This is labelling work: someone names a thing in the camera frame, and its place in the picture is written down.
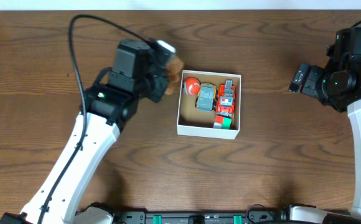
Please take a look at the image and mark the brown plush toy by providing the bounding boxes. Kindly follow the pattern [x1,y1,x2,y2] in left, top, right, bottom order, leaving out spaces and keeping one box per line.
[165,55,184,95]

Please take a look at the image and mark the orange ball with eye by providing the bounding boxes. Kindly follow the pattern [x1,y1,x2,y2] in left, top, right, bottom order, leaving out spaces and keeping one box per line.
[182,77,200,96]

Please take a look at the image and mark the grey yellow toy car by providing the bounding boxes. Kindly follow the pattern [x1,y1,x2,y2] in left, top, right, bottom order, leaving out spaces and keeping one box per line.
[195,83,217,112]

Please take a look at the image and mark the red toy fire truck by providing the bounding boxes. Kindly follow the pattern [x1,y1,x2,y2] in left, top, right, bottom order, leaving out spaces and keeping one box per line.
[216,79,235,117]

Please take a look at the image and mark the colourful puzzle cube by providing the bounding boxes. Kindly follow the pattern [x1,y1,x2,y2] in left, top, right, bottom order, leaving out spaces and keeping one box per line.
[213,115,232,129]

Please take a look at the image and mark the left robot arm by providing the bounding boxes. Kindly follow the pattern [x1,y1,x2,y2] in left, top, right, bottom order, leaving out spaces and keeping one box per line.
[0,40,176,224]

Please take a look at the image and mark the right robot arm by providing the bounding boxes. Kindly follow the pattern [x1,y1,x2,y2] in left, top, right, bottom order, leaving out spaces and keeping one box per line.
[289,26,361,223]

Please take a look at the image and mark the white cardboard box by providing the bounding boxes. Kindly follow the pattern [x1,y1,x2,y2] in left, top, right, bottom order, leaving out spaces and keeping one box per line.
[177,70,241,139]

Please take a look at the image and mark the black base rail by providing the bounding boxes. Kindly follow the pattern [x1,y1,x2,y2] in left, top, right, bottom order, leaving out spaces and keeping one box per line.
[74,202,352,224]

